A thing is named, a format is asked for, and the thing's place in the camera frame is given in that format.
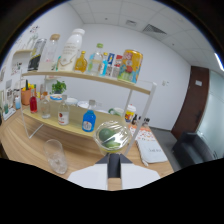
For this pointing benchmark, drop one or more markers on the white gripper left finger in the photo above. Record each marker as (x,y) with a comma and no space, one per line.
(91,176)

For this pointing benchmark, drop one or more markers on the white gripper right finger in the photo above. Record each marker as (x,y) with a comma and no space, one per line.
(138,176)

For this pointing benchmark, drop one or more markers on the plastic cup with limes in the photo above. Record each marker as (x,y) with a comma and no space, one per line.
(111,135)

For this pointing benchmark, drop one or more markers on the clear bottle red label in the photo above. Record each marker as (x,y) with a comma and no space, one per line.
(63,115)

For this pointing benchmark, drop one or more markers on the clear glass cup with ice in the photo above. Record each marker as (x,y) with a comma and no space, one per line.
(56,160)

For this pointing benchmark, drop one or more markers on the white pouch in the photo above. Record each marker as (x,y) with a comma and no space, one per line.
(151,151)

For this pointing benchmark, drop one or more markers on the orange patterned paper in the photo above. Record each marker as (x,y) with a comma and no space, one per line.
(142,133)

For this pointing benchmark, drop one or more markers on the white metal wooden shelf rack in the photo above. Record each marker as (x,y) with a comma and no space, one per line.
(75,128)

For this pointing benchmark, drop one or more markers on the blue liquid bottle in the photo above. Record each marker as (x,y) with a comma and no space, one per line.
(89,120)

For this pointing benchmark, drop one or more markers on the black chair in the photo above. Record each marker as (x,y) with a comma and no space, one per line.
(191,150)

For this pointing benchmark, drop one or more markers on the white jar red lid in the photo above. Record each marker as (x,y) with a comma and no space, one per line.
(130,114)

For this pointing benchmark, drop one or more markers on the green white mug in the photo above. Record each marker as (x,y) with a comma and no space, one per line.
(116,111)

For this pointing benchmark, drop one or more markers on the clear bottle orange cap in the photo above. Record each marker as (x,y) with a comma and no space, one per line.
(45,108)

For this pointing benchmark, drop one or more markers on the blue rimmed bowl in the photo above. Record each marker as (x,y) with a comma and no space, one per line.
(56,98)

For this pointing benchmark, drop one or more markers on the brown door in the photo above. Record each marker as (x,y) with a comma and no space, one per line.
(191,100)

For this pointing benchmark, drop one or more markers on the red liquid bottle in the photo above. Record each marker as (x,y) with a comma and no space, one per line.
(33,103)

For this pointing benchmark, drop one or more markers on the green potted plant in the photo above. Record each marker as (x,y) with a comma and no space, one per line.
(59,86)

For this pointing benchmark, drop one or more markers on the light blue small bottle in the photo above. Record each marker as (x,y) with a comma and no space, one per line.
(17,103)

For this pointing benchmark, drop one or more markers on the yellow printed snack can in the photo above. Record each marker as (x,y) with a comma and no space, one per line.
(130,66)

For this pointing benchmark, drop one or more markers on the small blue bottle yellow cap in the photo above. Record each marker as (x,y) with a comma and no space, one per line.
(105,66)

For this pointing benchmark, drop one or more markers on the small orange liquid bottle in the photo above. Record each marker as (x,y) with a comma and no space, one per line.
(81,63)

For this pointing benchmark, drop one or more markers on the clear bottle green cap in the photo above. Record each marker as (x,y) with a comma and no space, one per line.
(95,61)

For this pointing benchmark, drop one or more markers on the small teal liquid bottle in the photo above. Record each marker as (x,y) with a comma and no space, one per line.
(58,64)

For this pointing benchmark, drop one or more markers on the glass jar with cork lid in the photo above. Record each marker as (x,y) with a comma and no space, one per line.
(50,53)

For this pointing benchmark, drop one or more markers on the red wall poster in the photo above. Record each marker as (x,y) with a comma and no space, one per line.
(118,61)

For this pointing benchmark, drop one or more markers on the blue wall poster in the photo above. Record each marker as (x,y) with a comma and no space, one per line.
(111,59)

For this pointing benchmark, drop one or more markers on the wooden wall shelf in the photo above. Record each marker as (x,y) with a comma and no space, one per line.
(23,51)

